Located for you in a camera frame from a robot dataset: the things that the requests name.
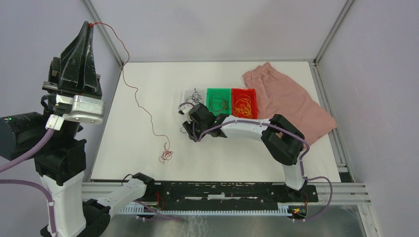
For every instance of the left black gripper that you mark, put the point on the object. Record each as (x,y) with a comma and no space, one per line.
(70,71)

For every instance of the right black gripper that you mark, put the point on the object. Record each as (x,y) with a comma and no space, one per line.
(189,128)

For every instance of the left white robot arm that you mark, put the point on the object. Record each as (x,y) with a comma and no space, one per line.
(60,161)

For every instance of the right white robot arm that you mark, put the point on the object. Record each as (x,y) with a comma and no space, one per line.
(285,143)

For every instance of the clear plastic bin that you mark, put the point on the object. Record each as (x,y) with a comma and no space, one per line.
(194,95)

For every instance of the green plastic bin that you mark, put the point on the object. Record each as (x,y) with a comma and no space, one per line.
(219,101)

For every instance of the red plastic bin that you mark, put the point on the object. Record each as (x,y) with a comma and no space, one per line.
(244,103)

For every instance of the pink cloth shorts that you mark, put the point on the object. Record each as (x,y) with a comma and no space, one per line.
(277,93)

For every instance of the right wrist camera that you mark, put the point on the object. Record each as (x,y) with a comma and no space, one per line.
(185,107)

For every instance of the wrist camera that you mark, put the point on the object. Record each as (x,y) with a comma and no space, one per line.
(185,107)
(79,108)

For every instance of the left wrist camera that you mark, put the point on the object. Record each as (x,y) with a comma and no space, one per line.
(79,108)

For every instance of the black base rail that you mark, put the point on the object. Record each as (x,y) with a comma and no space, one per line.
(225,196)

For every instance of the white slotted cable duct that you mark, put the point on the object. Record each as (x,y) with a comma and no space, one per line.
(137,209)

